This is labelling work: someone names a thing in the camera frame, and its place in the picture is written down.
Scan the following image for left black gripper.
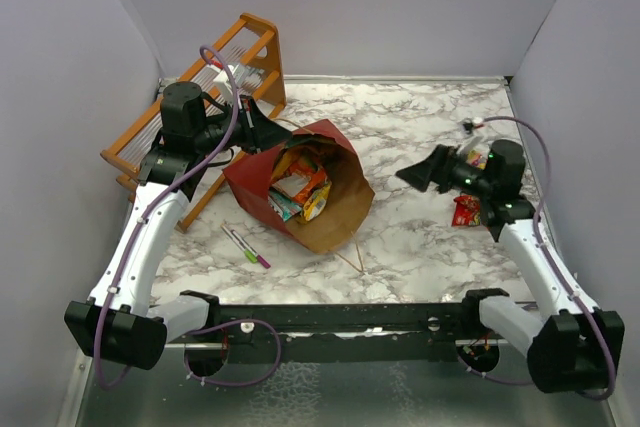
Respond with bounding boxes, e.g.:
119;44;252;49
194;94;293;155

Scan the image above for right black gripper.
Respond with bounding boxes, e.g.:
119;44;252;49
398;143;496;199

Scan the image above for yellow pink candy bag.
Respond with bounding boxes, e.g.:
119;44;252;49
467;149;488;169

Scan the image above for red snack bag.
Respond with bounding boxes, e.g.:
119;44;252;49
451;194;482;227

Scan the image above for red brown paper bag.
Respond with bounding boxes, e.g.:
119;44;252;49
224;119;374;254

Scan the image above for orange chips bag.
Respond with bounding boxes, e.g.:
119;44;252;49
270;146;331;203

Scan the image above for teal snack bag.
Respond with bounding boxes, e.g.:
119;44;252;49
268;189;302;222

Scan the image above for yellow m&m bag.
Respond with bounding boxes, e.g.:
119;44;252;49
301;181;332;223

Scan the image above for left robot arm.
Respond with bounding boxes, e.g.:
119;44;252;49
64;81;292;370

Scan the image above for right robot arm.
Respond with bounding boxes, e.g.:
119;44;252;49
396;140;625;400

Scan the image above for green marker pen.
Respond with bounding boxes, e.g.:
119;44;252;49
221;224;258;263

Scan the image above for pink marker pen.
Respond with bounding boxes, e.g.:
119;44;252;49
230;229;271;269

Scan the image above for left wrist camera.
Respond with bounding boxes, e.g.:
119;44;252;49
213;64;250;104

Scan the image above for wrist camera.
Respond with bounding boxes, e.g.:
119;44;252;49
458;117;485;159
213;64;250;104

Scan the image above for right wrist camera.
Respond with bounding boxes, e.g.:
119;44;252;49
458;117;485;159

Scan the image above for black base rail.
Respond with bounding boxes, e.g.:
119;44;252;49
164;288;521;364

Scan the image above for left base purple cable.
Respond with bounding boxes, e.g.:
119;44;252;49
183;318;282;388

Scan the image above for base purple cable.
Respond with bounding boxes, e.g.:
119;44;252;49
183;318;282;388
457;341;536;387

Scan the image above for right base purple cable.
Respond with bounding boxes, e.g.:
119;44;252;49
457;341;536;387

